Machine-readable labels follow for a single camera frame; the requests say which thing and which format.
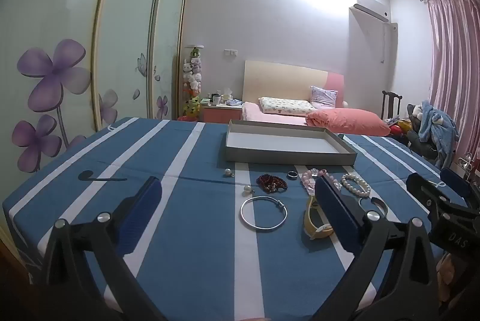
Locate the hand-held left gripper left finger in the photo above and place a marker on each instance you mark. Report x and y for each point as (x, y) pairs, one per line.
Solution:
(140, 216)

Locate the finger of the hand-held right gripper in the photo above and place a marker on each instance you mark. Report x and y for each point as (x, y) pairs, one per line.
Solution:
(422, 188)
(455, 180)

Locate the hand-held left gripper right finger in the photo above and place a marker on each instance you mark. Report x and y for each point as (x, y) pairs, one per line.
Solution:
(333, 208)

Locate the yellow watch band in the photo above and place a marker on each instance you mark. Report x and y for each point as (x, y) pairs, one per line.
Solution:
(309, 216)

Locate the grey cardboard tray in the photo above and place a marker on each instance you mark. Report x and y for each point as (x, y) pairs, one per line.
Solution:
(285, 145)

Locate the thin silver bangle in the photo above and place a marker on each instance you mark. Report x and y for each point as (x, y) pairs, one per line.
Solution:
(242, 212)

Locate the silver metal stand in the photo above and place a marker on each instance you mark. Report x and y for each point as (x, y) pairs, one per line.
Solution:
(467, 161)

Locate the dark seat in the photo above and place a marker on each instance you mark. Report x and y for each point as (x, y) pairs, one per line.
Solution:
(420, 145)

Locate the blue striped tablecloth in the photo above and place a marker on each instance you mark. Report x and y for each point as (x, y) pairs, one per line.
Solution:
(187, 231)

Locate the blue plush clothing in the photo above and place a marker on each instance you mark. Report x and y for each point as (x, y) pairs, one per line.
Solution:
(435, 126)

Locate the colourful toys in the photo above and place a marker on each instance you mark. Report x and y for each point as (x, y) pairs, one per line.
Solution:
(398, 126)

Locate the pearl earring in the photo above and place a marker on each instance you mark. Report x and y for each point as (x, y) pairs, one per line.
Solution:
(247, 188)
(227, 173)

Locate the folded pink duvet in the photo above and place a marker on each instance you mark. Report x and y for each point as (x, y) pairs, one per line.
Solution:
(348, 120)

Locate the dark wooden chair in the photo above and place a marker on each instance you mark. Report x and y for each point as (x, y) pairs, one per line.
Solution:
(390, 103)

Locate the pink curtain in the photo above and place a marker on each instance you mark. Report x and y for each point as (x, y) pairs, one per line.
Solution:
(453, 81)

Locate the lavender pillow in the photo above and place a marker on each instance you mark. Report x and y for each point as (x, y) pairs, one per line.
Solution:
(324, 96)

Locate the patterned white pillow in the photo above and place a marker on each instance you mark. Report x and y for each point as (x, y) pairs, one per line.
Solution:
(285, 105)

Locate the bed with pink sheet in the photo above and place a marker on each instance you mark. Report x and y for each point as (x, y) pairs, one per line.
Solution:
(258, 113)

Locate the pink and cream nightstand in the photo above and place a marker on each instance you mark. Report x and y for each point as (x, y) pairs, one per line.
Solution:
(221, 115)

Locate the cream and pink headboard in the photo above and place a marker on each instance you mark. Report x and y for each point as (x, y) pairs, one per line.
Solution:
(281, 81)

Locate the white mug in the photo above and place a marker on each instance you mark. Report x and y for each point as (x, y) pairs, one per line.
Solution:
(216, 100)

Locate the blue cloth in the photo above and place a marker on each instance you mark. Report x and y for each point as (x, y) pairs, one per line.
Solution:
(234, 103)

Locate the tissue box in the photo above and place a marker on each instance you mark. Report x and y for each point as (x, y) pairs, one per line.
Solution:
(227, 96)

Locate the plush toy column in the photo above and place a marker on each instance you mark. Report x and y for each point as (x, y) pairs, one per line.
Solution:
(193, 73)

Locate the flower print sliding wardrobe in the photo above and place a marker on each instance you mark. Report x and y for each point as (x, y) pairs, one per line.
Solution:
(123, 43)

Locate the white air conditioner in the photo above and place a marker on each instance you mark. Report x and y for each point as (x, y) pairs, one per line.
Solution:
(371, 10)

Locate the wall socket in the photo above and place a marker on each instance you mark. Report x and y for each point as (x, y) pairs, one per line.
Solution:
(231, 52)

